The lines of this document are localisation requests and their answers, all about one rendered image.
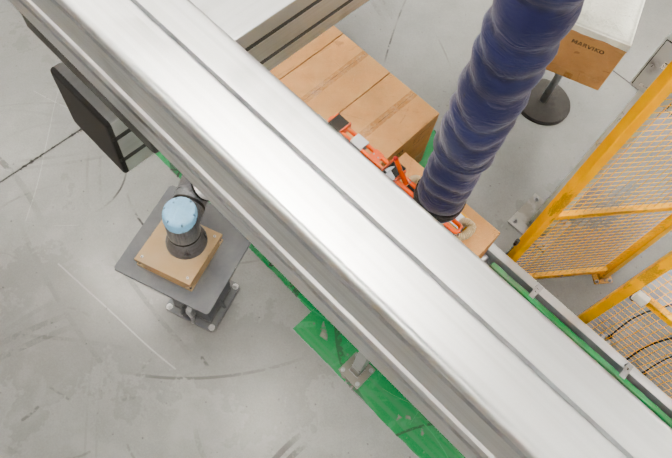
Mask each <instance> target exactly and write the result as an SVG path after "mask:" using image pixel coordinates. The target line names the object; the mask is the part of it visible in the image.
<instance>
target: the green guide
mask: <svg viewBox="0 0 672 458"><path fill-rule="evenodd" d="M489 267H490V268H492V269H493V270H494V271H495V272H496V273H497V274H498V275H499V276H501V277H502V278H503V279H504V280H505V281H506V282H507V283H508V284H510V285H511V286H512V287H513V288H514V289H515V290H516V291H517V292H519V293H520V294H521V295H522V296H523V297H524V298H525V299H526V300H528V301H529V302H530V303H531V304H532V305H533V306H534V307H535V308H537V309H538V310H539V311H540V312H541V313H542V314H543V315H544V316H546V317H547V318H548V319H549V320H550V321H551V322H552V323H553V324H555V325H556V326H557V327H558V328H559V329H560V330H561V331H562V332H564V333H565V334H566V335H567V336H568V337H569V338H570V339H571V340H573V341H574V342H575V343H576V344H577V345H578V346H579V347H580V348H582V349H583V350H584V351H585V352H586V353H587V354H588V355H589V356H591V357H592V358H593V359H594V360H595V361H596V362H597V363H598V364H600V365H601V366H602V367H603V368H604V369H605V370H606V371H608V372H609V373H610V374H611V375H612V376H613V377H614V378H615V379H617V380H618V381H619V382H620V383H621V384H622V385H623V386H624V387H626V388H627V389H628V390H629V391H630V392H631V393H632V394H633V395H635V396H636V397H637V398H638V399H639V400H640V401H641V402H642V403H644V404H645V405H646V406H647V407H648V408H649V409H650V410H651V411H653V412H654V413H655V414H656V415H657V416H658V417H659V418H660V419H662V420H663V421H664V422H665V423H666V424H667V425H668V426H669V427H671V428H672V419H671V418H670V417H669V416H668V415H667V414H666V413H664V412H663V411H662V410H661V409H660V408H659V407H658V406H656V405H655V404H654V403H653V402H652V401H651V400H650V399H649V398H647V397H646V396H645V395H644V394H643V393H642V392H641V391H639V390H638V389H637V388H636V387H635V386H634V385H633V384H632V383H630V382H629V381H628V380H627V379H626V377H627V375H628V374H629V373H630V371H631V370H632V369H633V367H634V366H633V365H632V364H630V363H629V362H628V363H626V364H624V366H625V368H624V369H623V370H622V372H621V373H619V372H618V371H617V370H616V369H615V368H613V367H612V366H611V365H610V364H609V363H608V362H607V361H606V360H604V359H603V358H602V357H601V356H600V355H599V354H598V353H596V352H595V351H594V350H593V349H592V348H591V347H590V346H589V345H587V344H586V343H585V342H584V341H583V340H582V339H581V338H580V337H578V336H577V335H576V334H575V333H574V332H573V331H572V330H570V329H569V328H568V327H567V326H566V325H565V324H564V323H563V322H561V321H560V320H559V319H558V318H557V317H556V316H555V315H553V314H552V313H551V312H550V311H549V310H548V309H547V308H546V307H544V306H543V305H542V304H541V303H540V302H539V301H538V300H537V299H535V296H536V295H537V294H538V293H539V292H540V291H541V290H542V289H543V287H542V286H541V285H540V284H538V285H537V286H535V288H534V289H533V290H532V292H531V293H529V292H527V291H526V290H525V289H524V288H523V287H522V286H521V285H520V284H518V283H517V282H516V281H515V280H514V279H513V278H512V277H510V276H509V275H508V274H507V273H506V272H505V271H504V270H503V269H501V268H500V267H499V266H498V265H497V264H496V263H495V262H493V263H492V264H491V265H490V266H489Z"/></svg>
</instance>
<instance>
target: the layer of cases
mask: <svg viewBox="0 0 672 458"><path fill-rule="evenodd" d="M270 72H271V73H272V74H273V75H274V76H275V77H276V78H278V79H279V80H280V81H281V82H282V83H283V84H284V85H285V86H287V87H288V88H289V89H290V90H291V91H292V92H293V93H294V94H296V95H297V96H298V97H299V98H300V99H301V100H302V101H303V102H305V103H306V104H307V105H308V106H309V107H310V108H311V109H313V110H314V111H315V112H316V113H317V114H320V115H321V116H322V117H323V118H324V119H325V120H327V121H328V119H329V117H331V116H335V115H336V114H337V113H338V112H340V115H341V116H343V117H344V118H345V119H346V120H347V121H348V122H349V123H350V122H351V129H353V130H354V131H355V132H356V133H357V134H358V133H359V134H360V135H361V136H362V137H364V138H365V139H366V140H367V141H368V142H369V144H370V145H371V146H372V147H373V148H374V149H377V150H379V151H380V152H381V153H382V154H383V155H384V157H385V158H386V159H387V160H388V161H389V162H390V161H391V160H392V159H393V157H394V156H397V157H398V158H400V157H401V156H402V155H403V154H404V153H407V154H408V155H409V156H410V157H411V158H413V159H415V158H416V157H417V156H418V155H419V154H420V153H421V152H422V151H424V150H425V148H426V146H427V143H428V141H429V138H430V136H431V133H432V131H433V129H434V126H435V124H436V121H437V119H438V116H439V112H437V111H436V110H435V109H434V108H432V107H431V106H430V105H429V104H428V103H426V102H425V101H424V100H423V99H422V98H420V97H419V96H418V95H417V94H416V93H414V92H413V91H412V90H411V89H410V88H408V87H407V86H406V85H405V84H404V83H402V82H401V81H400V80H399V79H398V78H396V77H395V76H394V75H393V74H391V73H390V72H389V71H388V70H387V69H385V68H384V67H383V66H382V65H381V64H379V63H378V62H377V61H376V60H375V59H373V58H372V57H371V56H370V55H369V54H367V53H366V52H365V51H364V50H363V49H361V48H360V47H359V46H358V45H357V44H355V43H354V42H353V41H352V40H351V39H349V38H348V37H347V36H346V35H344V34H343V33H342V32H341V31H340V30H338V29H337V28H336V27H335V26H332V27H331V28H329V29H328V30H327V31H325V32H324V33H322V34H321V35H320V36H318V37H317V38H315V39H314V40H312V41H311V42H310V43H308V44H307V45H305V46H304V47H303V48H301V49H300V50H298V51H297V52H296V53H294V54H293V55H291V56H290V57H289V58H287V59H286V60H284V61H283V62H282V63H280V64H279V65H277V66H276V67H275V68H273V69H272V70H270Z"/></svg>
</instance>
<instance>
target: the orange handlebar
mask: <svg viewBox="0 0 672 458"><path fill-rule="evenodd" d="M346 130H347V131H348V132H349V133H350V134H351V135H352V136H354V137H355V136H356V135H357V133H356V132H355V131H354V130H353V129H351V128H350V127H348V128H347V129H346ZM366 148H367V149H368V150H370V151H371V152H372V153H371V154H369V153H368V152H366V151H365V150H364V149H362V150H361V151H360V152H361V153H362V154H363V155H364V156H365V157H367V158H368V159H369V160H370V161H371V162H372V163H373V164H374V165H376V166H377V167H378V168H379V169H380V170H381V169H382V168H383V167H384V166H382V165H381V164H380V163H379V162H380V161H382V162H383V163H385V164H386V165H387V164H388V163H389V161H388V160H387V159H386V158H385V157H384V155H383V154H382V153H381V152H380V151H379V150H377V149H374V148H373V147H372V146H371V145H370V144H368V145H367V146H366ZM405 176H406V175H405ZM406 179H407V181H408V184H409V185H411V186H412V187H413V188H414V189H415V187H416V184H415V183H414V182H413V181H411V180H410V179H409V178H408V177H407V176H406ZM395 183H396V184H397V185H398V186H399V187H400V188H401V189H403V190H404V191H405V192H406V193H407V194H408V195H409V196H411V197H412V198H413V192H412V191H411V190H410V189H409V188H408V187H407V186H405V185H404V184H403V183H402V182H401V181H400V180H399V179H398V180H397V181H396V182H395ZM451 222H452V223H454V224H455V225H456V226H457V227H458V229H455V228H454V227H452V226H451V225H450V224H449V223H448V222H446V223H444V224H443V225H444V226H445V227H446V228H447V229H448V230H449V231H451V232H452V233H453V234H459V233H461V232H462V230H463V226H462V224H461V223H460V222H459V221H458V220H456V219H454V220H452V221H451Z"/></svg>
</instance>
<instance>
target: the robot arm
mask: <svg viewBox="0 0 672 458"><path fill-rule="evenodd" d="M393 168H394V166H391V167H389V168H387V169H386V170H384V171H383V173H385V174H386V175H387V176H388V177H389V178H390V179H391V180H394V179H395V176H394V175H393V173H392V172H391V170H392V169H393ZM208 202H209V200H208V199H207V198H206V197H205V196H204V195H203V194H202V193H201V192H200V191H199V190H198V189H197V188H196V187H195V186H194V185H193V184H192V183H191V182H190V181H189V180H188V179H187V178H186V177H185V176H184V175H183V174H182V176H181V179H180V182H179V184H178V186H177V189H176V191H175V194H174V196H173V198H172V199H171V200H169V201H168V202H167V203H166V204H165V206H164V207H163V210H162V220H163V224H164V226H165V229H166V232H167V235H166V238H165V243H166V247H167V250H168V251H169V253H170V254H171V255H172V256H174V257H176V258H178V259H184V260H186V259H192V258H195V257H197V256H199V255H200V254H201V253H202V252H203V251H204V250H205V248H206V246H207V242H208V238H207V234H206V231H205V229H204V228H203V227H202V226H201V225H200V221H201V218H202V216H203V213H204V211H205V208H206V205H207V203H208Z"/></svg>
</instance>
